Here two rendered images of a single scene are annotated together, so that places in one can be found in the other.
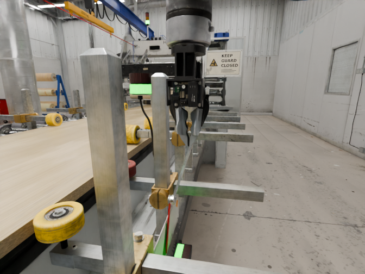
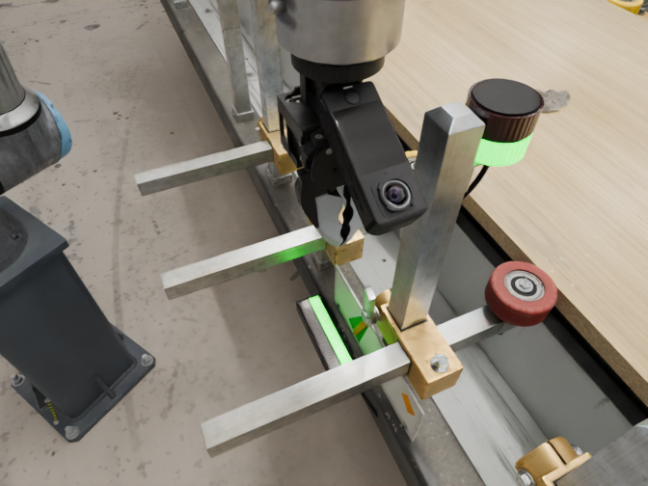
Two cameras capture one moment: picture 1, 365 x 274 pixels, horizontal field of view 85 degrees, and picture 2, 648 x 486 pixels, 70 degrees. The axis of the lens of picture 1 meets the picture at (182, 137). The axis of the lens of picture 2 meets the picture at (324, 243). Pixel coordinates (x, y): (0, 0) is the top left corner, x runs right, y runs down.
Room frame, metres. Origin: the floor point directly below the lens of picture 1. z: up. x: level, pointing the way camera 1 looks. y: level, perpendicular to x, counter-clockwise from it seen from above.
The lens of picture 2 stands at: (0.71, -0.21, 1.37)
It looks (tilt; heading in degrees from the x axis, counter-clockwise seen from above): 49 degrees down; 146
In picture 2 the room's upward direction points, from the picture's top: straight up
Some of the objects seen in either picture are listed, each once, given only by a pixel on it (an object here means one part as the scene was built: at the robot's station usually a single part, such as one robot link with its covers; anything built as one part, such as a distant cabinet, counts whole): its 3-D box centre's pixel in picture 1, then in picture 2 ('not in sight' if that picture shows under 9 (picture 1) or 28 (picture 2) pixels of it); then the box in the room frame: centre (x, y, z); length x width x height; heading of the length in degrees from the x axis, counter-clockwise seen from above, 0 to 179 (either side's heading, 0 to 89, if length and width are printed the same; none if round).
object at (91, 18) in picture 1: (93, 19); not in sight; (5.02, 2.02, 2.65); 1.71 x 0.09 x 0.32; 171
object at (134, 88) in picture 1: (142, 88); (493, 134); (0.52, 0.10, 1.13); 0.06 x 0.06 x 0.02
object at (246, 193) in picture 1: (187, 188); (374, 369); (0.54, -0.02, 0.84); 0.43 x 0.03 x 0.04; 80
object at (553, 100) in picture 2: not in sight; (550, 95); (0.32, 0.55, 0.91); 0.09 x 0.07 x 0.02; 65
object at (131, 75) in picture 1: (141, 78); (501, 109); (0.52, 0.10, 1.15); 0.06 x 0.06 x 0.02
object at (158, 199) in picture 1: (164, 188); (415, 337); (0.53, 0.05, 0.85); 0.14 x 0.06 x 0.05; 170
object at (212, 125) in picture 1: (195, 124); not in sight; (1.03, -0.07, 0.95); 0.50 x 0.04 x 0.04; 80
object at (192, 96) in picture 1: (187, 78); (333, 109); (0.43, -0.01, 1.15); 0.09 x 0.08 x 0.12; 170
